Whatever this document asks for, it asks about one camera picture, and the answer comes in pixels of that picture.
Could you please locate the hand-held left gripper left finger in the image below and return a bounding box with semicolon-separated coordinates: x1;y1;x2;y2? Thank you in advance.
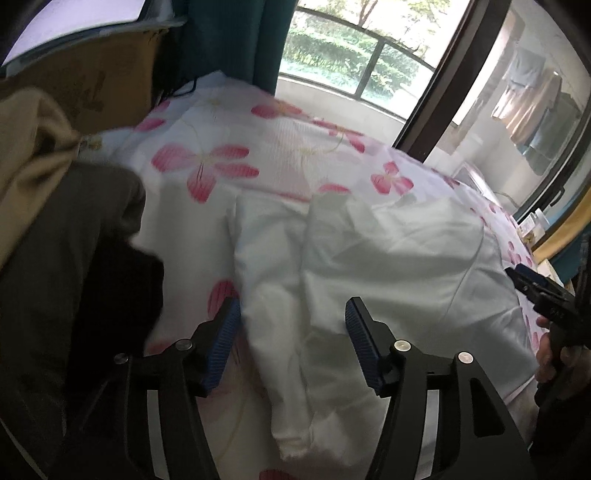
53;295;242;480

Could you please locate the grey-blue hanging garment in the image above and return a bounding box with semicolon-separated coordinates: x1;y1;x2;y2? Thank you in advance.
522;92;583;174

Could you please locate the black garment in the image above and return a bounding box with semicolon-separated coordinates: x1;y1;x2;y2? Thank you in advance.
60;240;167;480

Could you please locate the khaki garment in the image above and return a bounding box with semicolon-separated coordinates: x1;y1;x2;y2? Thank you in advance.
0;85;100;268

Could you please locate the white ribbed appliance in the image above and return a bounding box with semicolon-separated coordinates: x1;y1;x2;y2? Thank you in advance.
452;161;490;190

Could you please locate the person's right hand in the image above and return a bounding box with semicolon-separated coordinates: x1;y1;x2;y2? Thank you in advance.
534;316;560;384

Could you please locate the cardboard box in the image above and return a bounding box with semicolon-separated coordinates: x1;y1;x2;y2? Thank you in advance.
0;28;171;134

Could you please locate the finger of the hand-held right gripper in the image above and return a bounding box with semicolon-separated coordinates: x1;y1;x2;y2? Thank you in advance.
505;264;561;303

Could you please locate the black balcony railing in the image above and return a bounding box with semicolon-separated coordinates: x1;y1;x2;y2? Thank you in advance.
281;4;437;104

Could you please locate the light blue hanging shirt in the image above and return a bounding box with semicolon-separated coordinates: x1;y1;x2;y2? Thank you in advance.
505;46;539;88

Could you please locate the pink floral bed sheet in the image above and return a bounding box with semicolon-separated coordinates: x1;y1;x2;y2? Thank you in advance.
81;69;555;480

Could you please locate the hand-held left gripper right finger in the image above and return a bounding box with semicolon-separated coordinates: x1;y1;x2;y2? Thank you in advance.
345;296;539;480

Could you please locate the clear plastic snack jar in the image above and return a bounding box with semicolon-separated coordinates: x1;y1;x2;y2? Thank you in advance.
519;210;550;243

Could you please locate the white hooded jacket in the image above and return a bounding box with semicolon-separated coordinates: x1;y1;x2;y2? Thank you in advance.
228;189;539;462

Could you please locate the dark grey garment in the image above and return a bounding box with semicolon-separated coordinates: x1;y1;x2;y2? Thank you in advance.
0;161;148;435

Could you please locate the black window post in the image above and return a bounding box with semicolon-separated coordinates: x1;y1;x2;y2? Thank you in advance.
394;0;513;162

